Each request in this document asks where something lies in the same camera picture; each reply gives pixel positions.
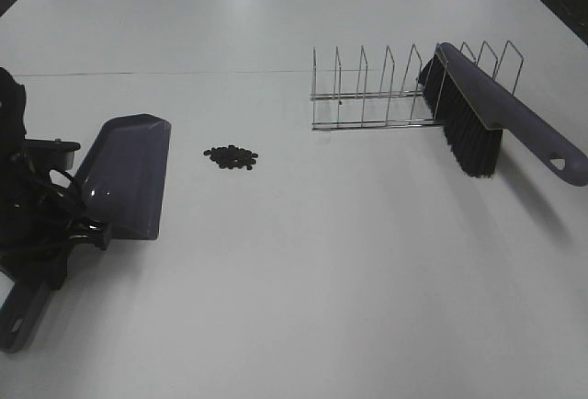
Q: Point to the purple brush with black bristles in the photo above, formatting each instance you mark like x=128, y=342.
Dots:
x=475, y=111

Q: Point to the purple plastic dustpan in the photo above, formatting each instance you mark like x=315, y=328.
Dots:
x=123, y=175

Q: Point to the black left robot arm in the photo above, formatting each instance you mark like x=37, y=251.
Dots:
x=13, y=134

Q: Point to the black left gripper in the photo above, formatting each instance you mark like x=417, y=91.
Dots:
x=42, y=204

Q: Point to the pile of coffee beans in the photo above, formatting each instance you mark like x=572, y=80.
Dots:
x=232, y=157

